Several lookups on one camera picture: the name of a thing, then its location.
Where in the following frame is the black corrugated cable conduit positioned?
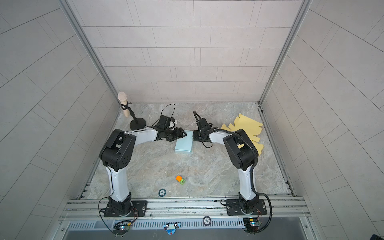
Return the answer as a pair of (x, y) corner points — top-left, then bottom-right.
(192, 110), (273, 233)

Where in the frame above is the light blue paper box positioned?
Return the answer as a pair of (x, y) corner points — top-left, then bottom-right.
(175, 131), (194, 154)

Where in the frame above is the black microphone stand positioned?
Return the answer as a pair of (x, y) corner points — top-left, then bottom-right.
(128, 104), (147, 131)

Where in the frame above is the green circuit board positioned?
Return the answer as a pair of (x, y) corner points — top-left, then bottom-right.
(113, 221), (133, 236)
(243, 218), (260, 233)

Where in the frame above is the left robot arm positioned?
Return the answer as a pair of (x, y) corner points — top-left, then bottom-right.
(99, 116), (187, 216)

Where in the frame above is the left green circuit board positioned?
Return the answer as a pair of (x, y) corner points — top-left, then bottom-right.
(113, 221), (133, 236)

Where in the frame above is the orange green toy block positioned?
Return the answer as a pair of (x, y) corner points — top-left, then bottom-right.
(176, 176), (185, 185)

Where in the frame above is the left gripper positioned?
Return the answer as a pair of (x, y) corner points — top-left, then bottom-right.
(163, 127), (189, 142)

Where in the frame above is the beige microphone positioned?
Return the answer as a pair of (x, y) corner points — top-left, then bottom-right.
(118, 92), (130, 118)

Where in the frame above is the right green circuit board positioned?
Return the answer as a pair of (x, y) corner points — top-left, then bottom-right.
(243, 218), (260, 233)

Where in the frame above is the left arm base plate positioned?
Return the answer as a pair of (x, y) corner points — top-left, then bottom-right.
(101, 199), (148, 218)

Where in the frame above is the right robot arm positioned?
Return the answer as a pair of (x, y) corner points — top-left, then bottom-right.
(193, 112), (259, 214)

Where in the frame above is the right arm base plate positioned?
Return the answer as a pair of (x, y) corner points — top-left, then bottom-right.
(221, 199), (268, 216)

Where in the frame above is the yellow paper box stack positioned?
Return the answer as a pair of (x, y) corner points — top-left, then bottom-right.
(220, 114), (264, 155)

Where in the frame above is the round black white disc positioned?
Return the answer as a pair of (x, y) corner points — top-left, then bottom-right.
(203, 216), (212, 227)

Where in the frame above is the blue sticker marker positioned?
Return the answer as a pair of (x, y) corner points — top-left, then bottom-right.
(163, 222), (181, 236)

